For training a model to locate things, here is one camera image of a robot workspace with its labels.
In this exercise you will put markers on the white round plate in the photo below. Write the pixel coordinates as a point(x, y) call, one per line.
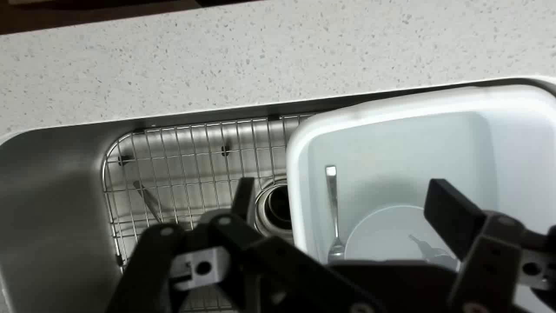
point(383, 236)

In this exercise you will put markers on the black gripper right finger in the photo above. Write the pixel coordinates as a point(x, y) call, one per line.
point(493, 260)

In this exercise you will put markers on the white plastic tub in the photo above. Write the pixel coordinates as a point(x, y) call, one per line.
point(406, 144)

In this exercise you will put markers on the stainless steel sink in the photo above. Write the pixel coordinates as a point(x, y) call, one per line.
point(53, 201)

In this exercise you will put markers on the silver metal spoon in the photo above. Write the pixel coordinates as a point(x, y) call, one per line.
point(335, 213)
point(149, 201)

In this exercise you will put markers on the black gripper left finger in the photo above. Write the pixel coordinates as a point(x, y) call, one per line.
point(175, 271)

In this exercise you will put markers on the round sink drain strainer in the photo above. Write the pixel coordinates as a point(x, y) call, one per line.
point(272, 205)

